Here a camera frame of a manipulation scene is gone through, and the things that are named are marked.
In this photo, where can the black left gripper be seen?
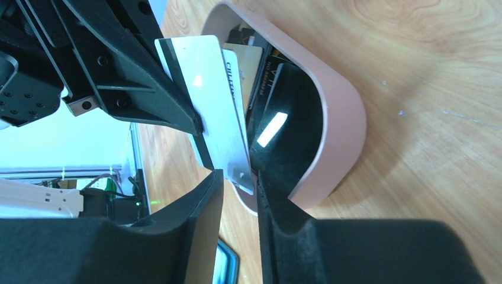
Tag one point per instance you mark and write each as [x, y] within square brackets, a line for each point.
[113, 44]

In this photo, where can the teal leather card holder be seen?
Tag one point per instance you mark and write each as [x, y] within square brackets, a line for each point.
[226, 268]

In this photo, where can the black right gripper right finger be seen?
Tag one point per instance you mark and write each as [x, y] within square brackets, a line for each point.
[295, 247]

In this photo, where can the gold credit card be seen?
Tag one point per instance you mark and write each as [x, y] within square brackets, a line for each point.
[248, 58]

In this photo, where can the white silver credit card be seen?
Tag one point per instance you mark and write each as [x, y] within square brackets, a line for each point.
[210, 77]

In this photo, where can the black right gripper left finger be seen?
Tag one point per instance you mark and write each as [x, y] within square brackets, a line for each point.
[176, 244]

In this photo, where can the beige oval tray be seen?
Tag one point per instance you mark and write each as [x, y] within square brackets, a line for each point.
[344, 117]

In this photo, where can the white striped card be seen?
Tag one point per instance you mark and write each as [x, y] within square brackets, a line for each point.
[242, 36]

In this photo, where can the black VIP card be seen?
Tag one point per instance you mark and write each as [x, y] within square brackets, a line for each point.
[286, 124]

